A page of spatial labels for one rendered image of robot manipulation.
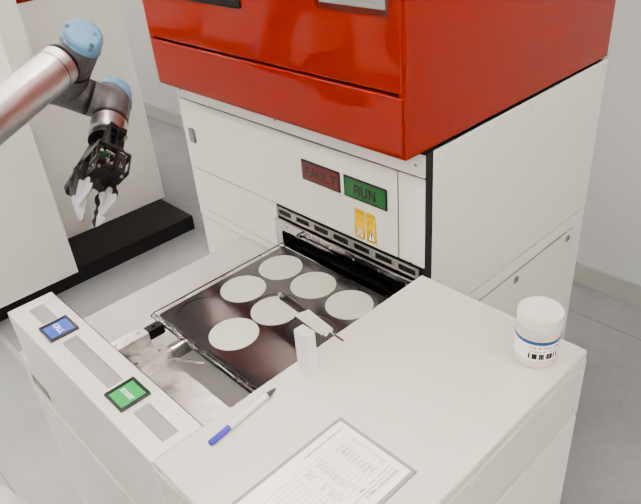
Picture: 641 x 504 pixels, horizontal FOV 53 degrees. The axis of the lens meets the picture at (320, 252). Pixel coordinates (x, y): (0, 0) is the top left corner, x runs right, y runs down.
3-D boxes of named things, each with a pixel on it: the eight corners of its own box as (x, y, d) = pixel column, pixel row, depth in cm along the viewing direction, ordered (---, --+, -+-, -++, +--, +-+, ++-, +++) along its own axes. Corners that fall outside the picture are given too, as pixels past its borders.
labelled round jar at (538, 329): (527, 335, 110) (532, 290, 105) (565, 353, 106) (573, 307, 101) (504, 356, 107) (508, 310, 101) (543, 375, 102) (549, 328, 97)
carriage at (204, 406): (144, 345, 134) (141, 334, 133) (254, 437, 111) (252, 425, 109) (109, 365, 130) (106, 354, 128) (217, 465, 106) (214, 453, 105)
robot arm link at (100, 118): (83, 125, 134) (118, 143, 139) (80, 140, 132) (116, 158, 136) (101, 104, 130) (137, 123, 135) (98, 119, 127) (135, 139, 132)
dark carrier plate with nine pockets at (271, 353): (283, 248, 154) (283, 245, 154) (393, 304, 132) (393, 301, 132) (160, 316, 135) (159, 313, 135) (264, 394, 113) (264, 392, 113)
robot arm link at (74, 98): (46, 41, 127) (102, 62, 132) (36, 75, 135) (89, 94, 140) (37, 71, 123) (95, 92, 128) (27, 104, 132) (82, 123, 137)
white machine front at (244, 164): (208, 210, 189) (182, 76, 168) (430, 325, 137) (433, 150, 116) (199, 215, 188) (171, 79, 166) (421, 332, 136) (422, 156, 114)
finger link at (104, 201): (106, 214, 118) (108, 174, 123) (90, 229, 122) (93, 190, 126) (122, 219, 120) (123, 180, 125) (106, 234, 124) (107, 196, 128)
